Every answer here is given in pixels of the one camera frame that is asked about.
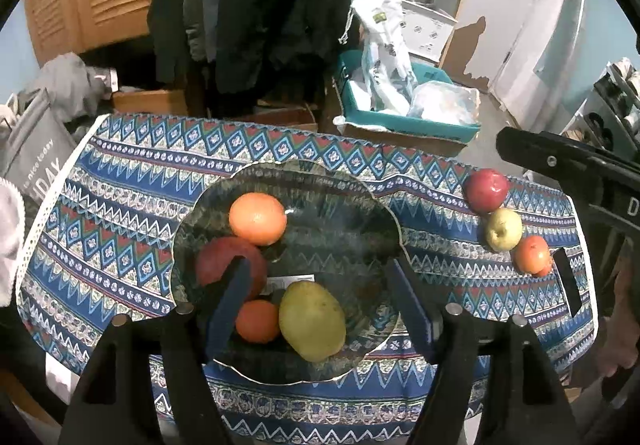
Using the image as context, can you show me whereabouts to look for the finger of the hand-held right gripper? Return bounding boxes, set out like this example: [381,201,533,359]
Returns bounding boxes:
[496,126,640,191]

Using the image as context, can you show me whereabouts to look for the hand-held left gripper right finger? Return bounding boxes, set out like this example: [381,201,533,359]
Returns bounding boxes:
[386,259,581,445]

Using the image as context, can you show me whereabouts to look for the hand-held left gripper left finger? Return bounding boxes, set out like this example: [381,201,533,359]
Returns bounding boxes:
[60,257,252,445]

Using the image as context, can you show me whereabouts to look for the dark red apple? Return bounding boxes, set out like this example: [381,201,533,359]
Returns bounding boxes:
[195,236,268,301]

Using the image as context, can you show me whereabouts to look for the yellow pear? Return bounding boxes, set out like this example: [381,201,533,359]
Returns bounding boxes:
[278,281,347,363]

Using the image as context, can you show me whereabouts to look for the round yellow apple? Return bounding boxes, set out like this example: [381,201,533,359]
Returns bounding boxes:
[485,208,524,252]

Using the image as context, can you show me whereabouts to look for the large orange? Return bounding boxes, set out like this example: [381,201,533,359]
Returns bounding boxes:
[513,235,552,275]

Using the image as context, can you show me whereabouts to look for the dark glass plate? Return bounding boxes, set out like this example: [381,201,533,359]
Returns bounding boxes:
[170,160,406,386]

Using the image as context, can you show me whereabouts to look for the person's right hand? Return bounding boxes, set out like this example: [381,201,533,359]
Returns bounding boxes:
[597,260,640,391]

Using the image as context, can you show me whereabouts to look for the white shoe rack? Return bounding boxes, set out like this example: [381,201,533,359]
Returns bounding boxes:
[560,58,640,151]

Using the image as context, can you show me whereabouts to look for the black phone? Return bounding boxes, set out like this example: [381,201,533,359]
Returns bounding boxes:
[550,247,583,318]

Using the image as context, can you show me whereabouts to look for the rows of shoes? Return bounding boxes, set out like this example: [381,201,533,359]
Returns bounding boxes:
[590,58,640,146]

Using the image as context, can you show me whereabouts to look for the clear plastic bag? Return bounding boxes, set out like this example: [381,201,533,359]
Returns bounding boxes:
[407,80,478,126]

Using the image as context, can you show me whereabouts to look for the silver pipe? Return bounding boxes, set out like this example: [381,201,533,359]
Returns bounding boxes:
[495,0,591,111]

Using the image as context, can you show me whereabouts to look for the white door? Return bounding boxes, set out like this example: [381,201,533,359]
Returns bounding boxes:
[440,0,561,91]

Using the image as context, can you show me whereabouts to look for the blue patterned tablecloth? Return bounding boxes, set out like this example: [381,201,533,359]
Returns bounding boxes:
[15,112,601,445]

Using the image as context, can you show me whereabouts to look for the brown cardboard box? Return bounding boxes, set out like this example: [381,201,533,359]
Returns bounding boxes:
[335,118,471,158]

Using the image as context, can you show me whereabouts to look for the white patterned crate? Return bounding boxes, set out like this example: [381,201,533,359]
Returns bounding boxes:
[400,0,458,61]

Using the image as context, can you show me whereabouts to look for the teal plastic basket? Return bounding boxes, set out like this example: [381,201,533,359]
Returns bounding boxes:
[334,50,482,143]

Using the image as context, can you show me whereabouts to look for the white rice bag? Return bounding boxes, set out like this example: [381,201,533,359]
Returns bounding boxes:
[336,0,418,116]

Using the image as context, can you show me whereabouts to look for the red cardboard box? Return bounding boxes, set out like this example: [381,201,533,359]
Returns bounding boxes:
[235,105,321,133]

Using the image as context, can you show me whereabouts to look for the wooden drawer box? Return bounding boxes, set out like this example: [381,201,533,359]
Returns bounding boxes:
[112,88,191,116]

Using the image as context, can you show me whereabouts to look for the white fleece blanket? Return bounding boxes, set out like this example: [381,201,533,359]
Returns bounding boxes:
[0,175,26,308]

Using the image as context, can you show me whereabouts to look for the grey tote bag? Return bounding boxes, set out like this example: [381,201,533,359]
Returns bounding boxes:
[0,88,78,206]

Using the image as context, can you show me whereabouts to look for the grey clothes pile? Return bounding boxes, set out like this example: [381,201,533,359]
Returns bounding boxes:
[20,52,118,126]

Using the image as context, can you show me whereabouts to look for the black hooded jacket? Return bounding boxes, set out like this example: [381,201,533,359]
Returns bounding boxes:
[215,0,371,96]

